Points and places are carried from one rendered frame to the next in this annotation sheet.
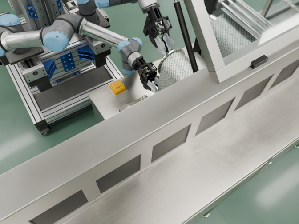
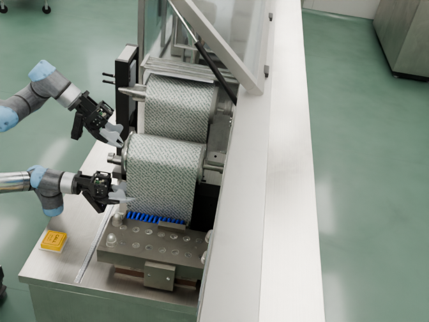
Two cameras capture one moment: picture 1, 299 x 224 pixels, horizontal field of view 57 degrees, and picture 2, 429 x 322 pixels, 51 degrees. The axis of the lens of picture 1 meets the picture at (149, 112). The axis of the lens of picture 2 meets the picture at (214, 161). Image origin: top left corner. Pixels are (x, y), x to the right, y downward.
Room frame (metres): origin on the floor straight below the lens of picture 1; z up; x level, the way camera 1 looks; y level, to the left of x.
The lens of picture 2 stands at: (-0.15, 0.67, 2.21)
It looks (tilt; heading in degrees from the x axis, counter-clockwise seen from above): 38 degrees down; 309
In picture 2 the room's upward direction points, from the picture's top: 9 degrees clockwise
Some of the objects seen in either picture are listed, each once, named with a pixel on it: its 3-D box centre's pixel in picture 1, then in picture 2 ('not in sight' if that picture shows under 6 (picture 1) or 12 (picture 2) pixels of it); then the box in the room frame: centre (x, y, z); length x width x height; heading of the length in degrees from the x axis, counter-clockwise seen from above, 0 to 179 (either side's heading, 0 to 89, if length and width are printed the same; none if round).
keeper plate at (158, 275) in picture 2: not in sight; (159, 276); (0.54, 0.03, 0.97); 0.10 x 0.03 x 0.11; 38
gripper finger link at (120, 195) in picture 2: (154, 86); (121, 195); (0.81, -0.01, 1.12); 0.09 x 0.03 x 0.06; 36
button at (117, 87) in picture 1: (117, 87); (53, 240); (0.93, 0.19, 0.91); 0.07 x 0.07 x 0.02; 38
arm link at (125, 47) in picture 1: (127, 51); (49, 180); (1.03, 0.13, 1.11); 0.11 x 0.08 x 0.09; 38
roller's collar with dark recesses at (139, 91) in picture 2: not in sight; (142, 92); (1.02, -0.26, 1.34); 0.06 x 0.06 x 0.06; 38
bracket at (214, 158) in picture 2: not in sight; (217, 158); (0.61, -0.26, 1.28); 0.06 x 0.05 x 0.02; 38
